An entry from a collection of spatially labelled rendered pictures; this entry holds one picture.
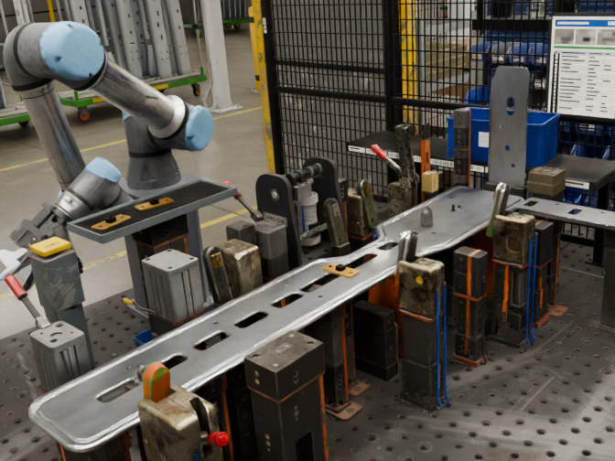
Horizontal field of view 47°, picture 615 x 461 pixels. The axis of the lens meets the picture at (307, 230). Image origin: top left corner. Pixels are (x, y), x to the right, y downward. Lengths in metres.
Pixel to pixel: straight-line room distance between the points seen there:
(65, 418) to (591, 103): 1.70
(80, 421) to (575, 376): 1.12
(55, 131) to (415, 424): 1.05
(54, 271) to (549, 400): 1.10
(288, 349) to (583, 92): 1.37
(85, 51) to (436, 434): 1.09
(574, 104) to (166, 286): 1.40
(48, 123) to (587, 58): 1.50
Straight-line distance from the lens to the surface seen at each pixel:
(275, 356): 1.23
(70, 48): 1.57
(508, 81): 2.07
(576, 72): 2.30
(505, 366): 1.81
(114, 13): 9.77
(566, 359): 1.89
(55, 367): 1.34
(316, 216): 1.78
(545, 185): 2.05
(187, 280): 1.43
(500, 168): 2.14
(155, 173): 1.96
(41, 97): 1.72
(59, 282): 1.49
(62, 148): 1.76
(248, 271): 1.54
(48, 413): 1.25
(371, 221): 1.86
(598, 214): 1.94
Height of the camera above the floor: 1.66
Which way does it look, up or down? 21 degrees down
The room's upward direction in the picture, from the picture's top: 4 degrees counter-clockwise
